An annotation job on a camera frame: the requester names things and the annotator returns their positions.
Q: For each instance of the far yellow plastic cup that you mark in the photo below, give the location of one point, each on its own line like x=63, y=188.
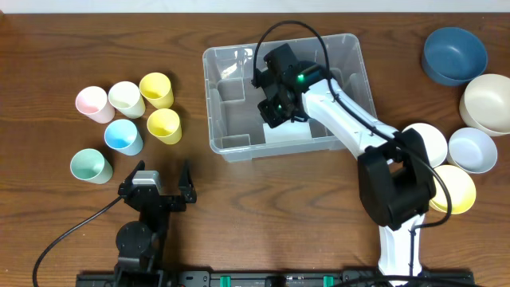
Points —
x=157, y=89

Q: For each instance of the yellow plastic cup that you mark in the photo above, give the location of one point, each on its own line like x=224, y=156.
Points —
x=165, y=125
x=157, y=89

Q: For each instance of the mint green plastic cup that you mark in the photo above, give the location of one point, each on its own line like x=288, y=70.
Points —
x=91, y=166

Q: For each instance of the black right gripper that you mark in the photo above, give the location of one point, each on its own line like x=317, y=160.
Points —
x=270, y=110

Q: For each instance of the pink plastic cup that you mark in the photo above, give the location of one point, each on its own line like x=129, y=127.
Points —
x=93, y=103

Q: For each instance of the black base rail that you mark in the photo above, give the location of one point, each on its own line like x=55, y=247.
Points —
x=207, y=279

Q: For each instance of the light blue plastic cup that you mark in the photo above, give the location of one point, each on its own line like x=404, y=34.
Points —
x=123, y=136

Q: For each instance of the clear plastic storage bin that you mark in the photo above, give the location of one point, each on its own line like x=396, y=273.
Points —
x=237, y=131

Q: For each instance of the light grey small bowl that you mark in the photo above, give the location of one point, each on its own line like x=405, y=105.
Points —
x=472, y=150

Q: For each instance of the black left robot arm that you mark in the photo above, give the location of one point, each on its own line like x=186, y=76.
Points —
x=141, y=243

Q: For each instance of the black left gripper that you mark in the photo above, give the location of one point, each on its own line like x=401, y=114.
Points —
x=168, y=201

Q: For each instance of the large beige bowl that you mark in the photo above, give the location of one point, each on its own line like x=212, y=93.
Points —
x=485, y=104

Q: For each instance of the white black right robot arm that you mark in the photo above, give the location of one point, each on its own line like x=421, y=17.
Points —
x=395, y=176

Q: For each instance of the white small bowl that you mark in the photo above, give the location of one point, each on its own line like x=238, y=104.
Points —
x=435, y=142

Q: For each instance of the yellow small bowl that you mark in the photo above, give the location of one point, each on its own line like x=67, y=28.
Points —
x=461, y=188

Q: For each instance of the near yellow plastic cup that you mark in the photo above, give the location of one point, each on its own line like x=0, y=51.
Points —
x=165, y=125

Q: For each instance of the cream white plastic cup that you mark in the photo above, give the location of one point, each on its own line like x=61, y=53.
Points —
x=126, y=98

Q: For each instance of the dark blue bowl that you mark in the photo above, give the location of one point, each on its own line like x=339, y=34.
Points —
x=453, y=56

